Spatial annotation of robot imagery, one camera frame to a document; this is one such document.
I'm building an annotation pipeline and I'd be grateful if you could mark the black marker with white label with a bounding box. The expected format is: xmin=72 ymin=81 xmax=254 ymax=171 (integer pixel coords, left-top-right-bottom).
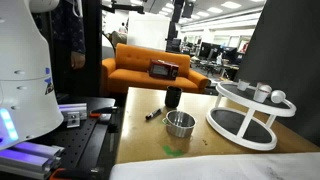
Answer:
xmin=145 ymin=107 xmax=164 ymax=121

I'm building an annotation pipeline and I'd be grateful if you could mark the black mug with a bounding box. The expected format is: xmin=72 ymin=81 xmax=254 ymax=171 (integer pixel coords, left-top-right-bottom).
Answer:
xmin=164 ymin=85 xmax=184 ymax=109

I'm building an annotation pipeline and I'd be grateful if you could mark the dark box on sofa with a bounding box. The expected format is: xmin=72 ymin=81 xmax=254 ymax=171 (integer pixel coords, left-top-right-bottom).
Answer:
xmin=147 ymin=59 xmax=181 ymax=81

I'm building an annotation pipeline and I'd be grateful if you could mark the orange sofa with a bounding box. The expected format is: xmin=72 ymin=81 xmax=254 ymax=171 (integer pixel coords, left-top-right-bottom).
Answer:
xmin=101 ymin=42 xmax=211 ymax=96

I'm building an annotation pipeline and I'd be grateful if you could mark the small stainless steel pot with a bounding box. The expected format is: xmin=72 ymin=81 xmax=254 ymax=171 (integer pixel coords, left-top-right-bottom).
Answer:
xmin=162 ymin=110 xmax=198 ymax=139

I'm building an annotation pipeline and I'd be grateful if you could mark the desk with computer monitors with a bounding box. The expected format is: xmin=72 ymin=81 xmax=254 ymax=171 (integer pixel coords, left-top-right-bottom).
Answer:
xmin=190 ymin=41 xmax=246 ymax=79

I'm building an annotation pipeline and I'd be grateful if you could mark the distant person in white shirt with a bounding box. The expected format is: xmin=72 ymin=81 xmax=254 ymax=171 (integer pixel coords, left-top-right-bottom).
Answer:
xmin=118 ymin=21 xmax=129 ymax=35

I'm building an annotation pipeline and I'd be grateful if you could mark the black vertical pillar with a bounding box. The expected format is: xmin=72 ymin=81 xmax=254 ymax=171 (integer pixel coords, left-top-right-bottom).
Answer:
xmin=81 ymin=0 xmax=103 ymax=98

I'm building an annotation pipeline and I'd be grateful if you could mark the white cloth sheet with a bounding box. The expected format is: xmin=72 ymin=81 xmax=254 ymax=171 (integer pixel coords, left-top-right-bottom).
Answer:
xmin=109 ymin=151 xmax=320 ymax=180

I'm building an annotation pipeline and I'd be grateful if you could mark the white two-tier turntable rack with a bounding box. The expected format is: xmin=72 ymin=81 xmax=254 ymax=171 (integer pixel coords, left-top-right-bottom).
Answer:
xmin=205 ymin=80 xmax=298 ymax=152

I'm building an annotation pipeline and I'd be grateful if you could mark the person in dark patterned clothes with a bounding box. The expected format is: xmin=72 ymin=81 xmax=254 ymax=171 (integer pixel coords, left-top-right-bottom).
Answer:
xmin=49 ymin=0 xmax=87 ymax=71

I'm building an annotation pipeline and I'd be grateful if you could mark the black curtain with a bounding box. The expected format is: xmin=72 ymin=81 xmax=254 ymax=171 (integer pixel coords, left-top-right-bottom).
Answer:
xmin=233 ymin=0 xmax=320 ymax=147

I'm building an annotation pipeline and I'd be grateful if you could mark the black tool with orange handle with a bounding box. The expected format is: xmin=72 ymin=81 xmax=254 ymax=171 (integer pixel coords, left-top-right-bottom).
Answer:
xmin=88 ymin=106 xmax=119 ymax=120

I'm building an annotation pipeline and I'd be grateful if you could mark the aluminium corner bracket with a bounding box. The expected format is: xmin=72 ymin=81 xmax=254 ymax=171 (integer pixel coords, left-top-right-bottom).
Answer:
xmin=58 ymin=102 xmax=89 ymax=129

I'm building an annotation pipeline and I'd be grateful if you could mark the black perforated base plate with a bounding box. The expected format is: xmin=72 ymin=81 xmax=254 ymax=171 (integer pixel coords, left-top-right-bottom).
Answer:
xmin=29 ymin=96 xmax=118 ymax=180

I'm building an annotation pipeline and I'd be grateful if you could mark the aluminium extrusion rail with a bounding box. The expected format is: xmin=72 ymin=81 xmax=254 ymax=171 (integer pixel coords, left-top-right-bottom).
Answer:
xmin=0 ymin=141 xmax=66 ymax=180

